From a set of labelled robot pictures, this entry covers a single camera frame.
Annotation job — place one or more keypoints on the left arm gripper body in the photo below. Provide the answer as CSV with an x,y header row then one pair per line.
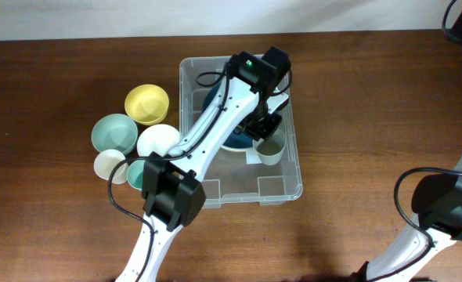
x,y
262,124

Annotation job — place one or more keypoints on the grey plastic cup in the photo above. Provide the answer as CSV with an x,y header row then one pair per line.
x,y
270,151

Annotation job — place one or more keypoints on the large beige plate bowl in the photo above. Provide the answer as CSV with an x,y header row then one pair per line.
x,y
237,150

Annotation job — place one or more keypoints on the green plastic cup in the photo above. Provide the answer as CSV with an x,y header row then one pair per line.
x,y
135,174

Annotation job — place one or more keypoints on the cream plastic cup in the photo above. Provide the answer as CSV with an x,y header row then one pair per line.
x,y
105,163

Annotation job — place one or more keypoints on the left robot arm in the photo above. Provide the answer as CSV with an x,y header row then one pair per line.
x,y
247,100

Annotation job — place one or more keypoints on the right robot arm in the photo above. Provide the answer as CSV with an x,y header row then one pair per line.
x,y
436,224

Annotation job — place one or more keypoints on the clear plastic storage container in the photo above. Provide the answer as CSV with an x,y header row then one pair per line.
x,y
229,179

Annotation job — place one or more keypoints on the white paper label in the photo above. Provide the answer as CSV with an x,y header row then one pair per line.
x,y
252,157

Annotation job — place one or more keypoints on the white plastic bowl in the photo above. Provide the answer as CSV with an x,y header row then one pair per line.
x,y
158,139

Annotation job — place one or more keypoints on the yellow plastic bowl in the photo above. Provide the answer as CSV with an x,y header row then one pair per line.
x,y
147,104

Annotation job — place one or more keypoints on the green plastic bowl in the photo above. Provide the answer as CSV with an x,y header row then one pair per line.
x,y
115,132

